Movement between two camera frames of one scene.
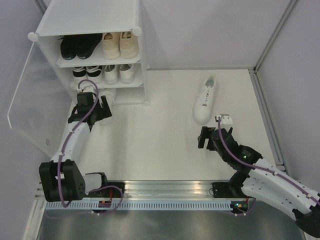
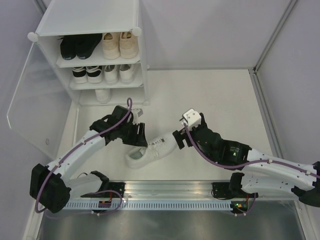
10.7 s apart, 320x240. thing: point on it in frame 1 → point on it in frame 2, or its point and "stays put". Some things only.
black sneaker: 68,46 stays put
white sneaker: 203,106 → 139,157
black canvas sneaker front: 85,43 stays put
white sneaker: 111,74 stays put
